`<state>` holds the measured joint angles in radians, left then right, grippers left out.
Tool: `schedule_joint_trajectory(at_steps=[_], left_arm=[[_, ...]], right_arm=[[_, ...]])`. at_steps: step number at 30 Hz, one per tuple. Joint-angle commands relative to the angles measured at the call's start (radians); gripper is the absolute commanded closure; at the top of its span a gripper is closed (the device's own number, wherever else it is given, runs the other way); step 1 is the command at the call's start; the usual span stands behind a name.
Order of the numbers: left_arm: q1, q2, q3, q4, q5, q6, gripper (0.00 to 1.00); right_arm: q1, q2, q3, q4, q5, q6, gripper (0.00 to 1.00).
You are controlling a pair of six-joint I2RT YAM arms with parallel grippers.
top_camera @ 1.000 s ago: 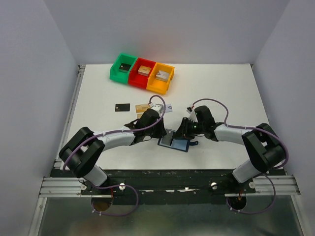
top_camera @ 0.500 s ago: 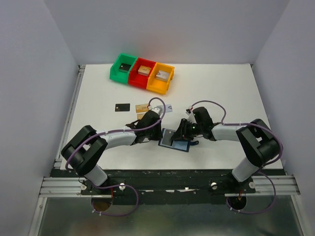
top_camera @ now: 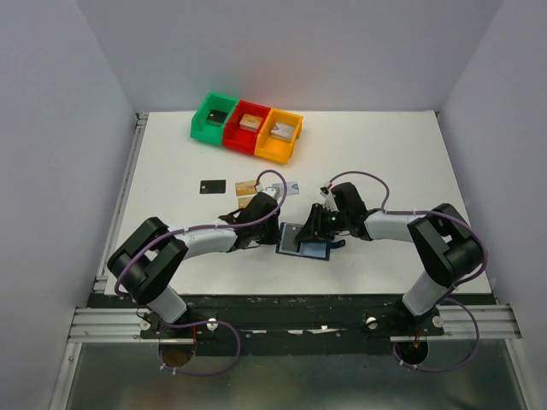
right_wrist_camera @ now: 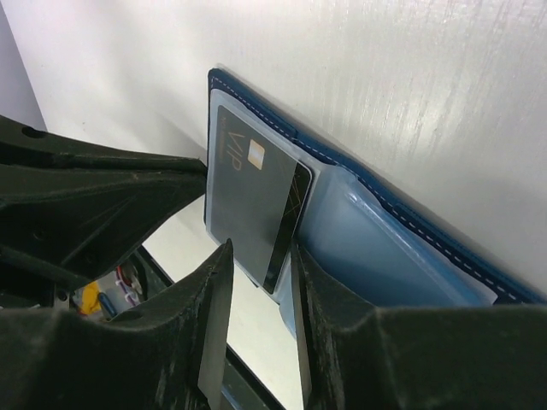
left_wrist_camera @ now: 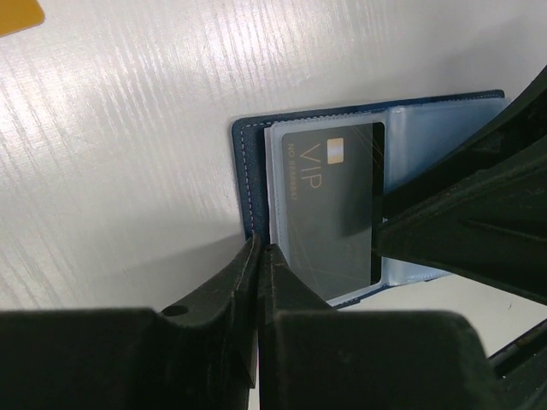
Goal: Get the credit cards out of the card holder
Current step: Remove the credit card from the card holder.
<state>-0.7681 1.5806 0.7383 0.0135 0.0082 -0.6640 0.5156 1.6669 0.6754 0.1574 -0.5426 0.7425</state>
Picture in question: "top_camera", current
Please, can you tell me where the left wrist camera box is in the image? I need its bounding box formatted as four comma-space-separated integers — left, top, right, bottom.
255, 184, 283, 201

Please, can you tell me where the metal block in green bin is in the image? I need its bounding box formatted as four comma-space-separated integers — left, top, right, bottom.
207, 109, 227, 126

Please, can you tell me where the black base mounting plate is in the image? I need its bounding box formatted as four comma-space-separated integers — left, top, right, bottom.
87, 292, 471, 358

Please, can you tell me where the metal block in red bin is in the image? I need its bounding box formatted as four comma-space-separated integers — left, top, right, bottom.
239, 114, 262, 132

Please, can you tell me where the navy blue card holder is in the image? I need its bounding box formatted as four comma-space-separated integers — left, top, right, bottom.
275, 239, 346, 261

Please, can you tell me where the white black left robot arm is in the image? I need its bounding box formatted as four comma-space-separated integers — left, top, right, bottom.
107, 192, 279, 325

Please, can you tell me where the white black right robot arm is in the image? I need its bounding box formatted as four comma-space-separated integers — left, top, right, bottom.
295, 182, 487, 332

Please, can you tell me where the yellow plastic bin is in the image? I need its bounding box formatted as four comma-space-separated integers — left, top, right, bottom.
254, 108, 303, 165

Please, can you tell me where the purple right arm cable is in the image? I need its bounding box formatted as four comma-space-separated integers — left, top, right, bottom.
328, 171, 489, 372

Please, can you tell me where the green plastic bin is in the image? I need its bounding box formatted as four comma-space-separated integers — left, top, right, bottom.
191, 92, 239, 146

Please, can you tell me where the black credit card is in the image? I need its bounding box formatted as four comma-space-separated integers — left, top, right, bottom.
199, 179, 226, 195
277, 223, 303, 255

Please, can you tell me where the gold credit card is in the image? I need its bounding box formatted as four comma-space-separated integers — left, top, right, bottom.
238, 196, 253, 208
235, 180, 257, 196

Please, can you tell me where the red plastic bin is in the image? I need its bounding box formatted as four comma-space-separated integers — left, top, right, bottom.
222, 100, 271, 155

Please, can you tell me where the metal block in yellow bin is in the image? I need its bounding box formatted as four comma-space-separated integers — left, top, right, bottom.
270, 121, 296, 142

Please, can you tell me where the light blue VIP card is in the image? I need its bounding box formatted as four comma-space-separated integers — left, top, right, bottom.
272, 181, 300, 196

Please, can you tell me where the aluminium rail frame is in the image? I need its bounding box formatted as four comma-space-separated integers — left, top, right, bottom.
46, 111, 150, 410

